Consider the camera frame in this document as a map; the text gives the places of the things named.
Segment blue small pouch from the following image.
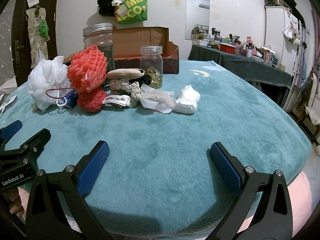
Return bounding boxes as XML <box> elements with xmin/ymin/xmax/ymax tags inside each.
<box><xmin>56</xmin><ymin>90</ymin><xmax>78</xmax><ymax>109</ymax></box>

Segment white mesh bath pouf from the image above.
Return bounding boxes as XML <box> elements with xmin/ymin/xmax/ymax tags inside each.
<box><xmin>28</xmin><ymin>56</ymin><xmax>71</xmax><ymax>111</ymax></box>

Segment red knitted yarn ball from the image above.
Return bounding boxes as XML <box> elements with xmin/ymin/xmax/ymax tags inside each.
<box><xmin>77</xmin><ymin>87</ymin><xmax>106</xmax><ymax>113</ymax></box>

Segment cream crochet plush toy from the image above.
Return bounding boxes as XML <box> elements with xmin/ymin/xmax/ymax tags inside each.
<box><xmin>109</xmin><ymin>79</ymin><xmax>142</xmax><ymax>108</ymax></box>

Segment white sock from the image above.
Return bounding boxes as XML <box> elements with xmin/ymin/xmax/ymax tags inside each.
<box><xmin>173</xmin><ymin>85</ymin><xmax>201</xmax><ymax>114</ymax></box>

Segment white translucent wrapper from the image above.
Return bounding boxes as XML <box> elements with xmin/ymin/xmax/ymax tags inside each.
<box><xmin>140</xmin><ymin>84</ymin><xmax>176</xmax><ymax>113</ymax></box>

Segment person's left hand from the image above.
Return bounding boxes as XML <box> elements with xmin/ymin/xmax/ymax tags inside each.
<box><xmin>8</xmin><ymin>188</ymin><xmax>24</xmax><ymax>217</ymax></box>

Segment teal plush table cover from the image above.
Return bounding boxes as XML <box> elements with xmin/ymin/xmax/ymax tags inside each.
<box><xmin>1</xmin><ymin>61</ymin><xmax>312</xmax><ymax>239</ymax></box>

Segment green plush on door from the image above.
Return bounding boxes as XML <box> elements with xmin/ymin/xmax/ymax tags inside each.
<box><xmin>39</xmin><ymin>20</ymin><xmax>50</xmax><ymax>41</ymax></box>

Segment large glass jar metal lid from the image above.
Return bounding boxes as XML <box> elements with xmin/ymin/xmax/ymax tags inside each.
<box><xmin>83</xmin><ymin>23</ymin><xmax>116</xmax><ymax>72</ymax></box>

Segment dark green side table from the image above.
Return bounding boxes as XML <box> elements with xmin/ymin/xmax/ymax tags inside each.
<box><xmin>188</xmin><ymin>45</ymin><xmax>291</xmax><ymax>88</ymax></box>

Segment dark brown door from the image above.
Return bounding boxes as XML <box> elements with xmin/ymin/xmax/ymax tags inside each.
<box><xmin>11</xmin><ymin>0</ymin><xmax>57</xmax><ymax>86</ymax></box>

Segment cardboard box red inside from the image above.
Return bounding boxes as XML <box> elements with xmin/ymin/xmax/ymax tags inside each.
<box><xmin>113</xmin><ymin>27</ymin><xmax>180</xmax><ymax>74</ymax></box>

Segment small glass jar yellow beads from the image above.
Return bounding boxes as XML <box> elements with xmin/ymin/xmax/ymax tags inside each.
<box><xmin>139</xmin><ymin>46</ymin><xmax>163</xmax><ymax>88</ymax></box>

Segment black hanging bag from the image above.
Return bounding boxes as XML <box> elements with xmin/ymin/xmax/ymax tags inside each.
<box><xmin>97</xmin><ymin>0</ymin><xmax>115</xmax><ymax>17</ymax></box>

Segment red bowl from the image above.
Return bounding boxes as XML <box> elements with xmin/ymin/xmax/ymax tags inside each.
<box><xmin>220</xmin><ymin>43</ymin><xmax>235</xmax><ymax>54</ymax></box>

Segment green tote bag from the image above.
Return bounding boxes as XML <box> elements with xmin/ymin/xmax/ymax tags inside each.
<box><xmin>112</xmin><ymin>0</ymin><xmax>148</xmax><ymax>25</ymax></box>

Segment white refrigerator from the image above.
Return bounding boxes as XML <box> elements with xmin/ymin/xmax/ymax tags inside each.
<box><xmin>264</xmin><ymin>7</ymin><xmax>304</xmax><ymax>76</ymax></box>

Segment wall mirror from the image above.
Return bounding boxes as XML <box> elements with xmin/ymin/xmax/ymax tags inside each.
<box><xmin>185</xmin><ymin>0</ymin><xmax>210</xmax><ymax>40</ymax></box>

